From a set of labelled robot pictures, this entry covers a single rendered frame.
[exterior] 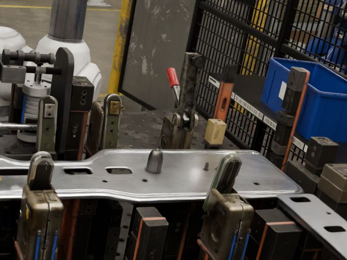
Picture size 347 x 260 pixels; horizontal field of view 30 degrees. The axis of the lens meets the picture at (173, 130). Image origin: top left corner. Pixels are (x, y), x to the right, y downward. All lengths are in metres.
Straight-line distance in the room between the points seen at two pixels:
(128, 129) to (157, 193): 1.15
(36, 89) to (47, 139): 0.11
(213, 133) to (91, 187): 0.40
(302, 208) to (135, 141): 1.07
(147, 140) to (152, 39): 2.06
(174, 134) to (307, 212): 0.37
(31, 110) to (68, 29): 0.50
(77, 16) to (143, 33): 2.54
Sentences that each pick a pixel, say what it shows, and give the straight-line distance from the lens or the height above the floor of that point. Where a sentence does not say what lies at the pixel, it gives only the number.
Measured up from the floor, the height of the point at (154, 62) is 0.47.
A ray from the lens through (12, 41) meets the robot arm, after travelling 1.96.
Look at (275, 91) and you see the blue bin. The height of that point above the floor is 1.08.
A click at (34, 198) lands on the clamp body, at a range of 1.08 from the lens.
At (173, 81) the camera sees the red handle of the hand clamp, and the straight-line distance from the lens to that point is 1.56.
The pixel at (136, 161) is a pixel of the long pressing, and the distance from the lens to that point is 1.39.
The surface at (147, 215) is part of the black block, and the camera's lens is 1.20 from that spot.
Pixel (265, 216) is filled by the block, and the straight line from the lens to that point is 1.33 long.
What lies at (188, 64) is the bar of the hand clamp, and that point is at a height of 1.19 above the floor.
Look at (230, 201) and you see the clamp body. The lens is 1.20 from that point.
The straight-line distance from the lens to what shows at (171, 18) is 4.19.
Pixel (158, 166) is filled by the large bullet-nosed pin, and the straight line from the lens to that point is 1.34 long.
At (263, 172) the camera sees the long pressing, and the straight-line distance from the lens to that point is 1.48.
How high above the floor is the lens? 1.55
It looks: 20 degrees down
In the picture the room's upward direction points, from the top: 12 degrees clockwise
